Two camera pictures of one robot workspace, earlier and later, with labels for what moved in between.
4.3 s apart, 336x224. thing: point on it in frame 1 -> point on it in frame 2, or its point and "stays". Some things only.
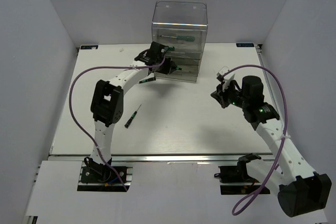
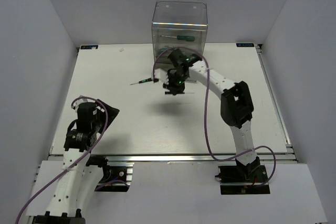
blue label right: [244, 44] stays
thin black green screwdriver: [146, 80] stays
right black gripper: [219, 99] -> [171, 87]
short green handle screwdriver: [182, 38] stays
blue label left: [88, 46] stays
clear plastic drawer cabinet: [180, 25] stays
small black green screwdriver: [127, 125] -> [178, 93]
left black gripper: [167, 68] -> [112, 112]
